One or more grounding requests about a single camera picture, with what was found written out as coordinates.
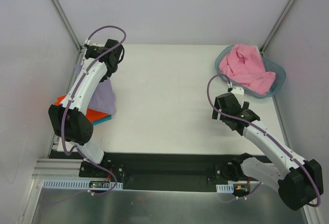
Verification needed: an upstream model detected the purple t shirt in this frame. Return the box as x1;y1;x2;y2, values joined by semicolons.
70;63;116;115

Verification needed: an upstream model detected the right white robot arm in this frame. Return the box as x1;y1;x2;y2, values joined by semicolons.
212;92;324;210

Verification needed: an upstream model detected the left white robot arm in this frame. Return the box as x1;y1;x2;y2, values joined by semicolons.
48;39;124;177

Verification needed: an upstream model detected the pink t shirt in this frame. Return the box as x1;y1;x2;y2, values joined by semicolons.
218;44;276;95

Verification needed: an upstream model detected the blue plastic basket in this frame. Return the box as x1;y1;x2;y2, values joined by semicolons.
214;45;286;99

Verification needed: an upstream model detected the teal folded t shirt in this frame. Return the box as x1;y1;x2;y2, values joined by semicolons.
92;115;112;125

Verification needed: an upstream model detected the orange folded t shirt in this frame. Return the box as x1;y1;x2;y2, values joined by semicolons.
54;96;111;123

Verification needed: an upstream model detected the right white cable duct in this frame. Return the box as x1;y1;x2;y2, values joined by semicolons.
216;183;234;194

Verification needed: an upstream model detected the white cable duct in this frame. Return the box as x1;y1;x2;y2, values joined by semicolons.
216;183;234;194
43;179;123;191

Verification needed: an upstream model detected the left aluminium frame post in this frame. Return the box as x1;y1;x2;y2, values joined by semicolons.
50;0;82;52

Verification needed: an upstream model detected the aluminium frame post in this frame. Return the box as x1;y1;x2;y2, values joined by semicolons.
50;0;82;52
259;0;297;55

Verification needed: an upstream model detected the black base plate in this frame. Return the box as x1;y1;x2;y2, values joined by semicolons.
48;151;282;191

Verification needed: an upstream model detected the aluminium rail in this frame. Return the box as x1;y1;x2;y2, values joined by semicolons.
32;158;82;179

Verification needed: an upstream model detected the left white cable duct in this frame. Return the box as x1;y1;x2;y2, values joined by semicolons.
43;179;123;191

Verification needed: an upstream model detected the right aluminium frame post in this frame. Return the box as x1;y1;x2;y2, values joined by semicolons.
259;0;297;55

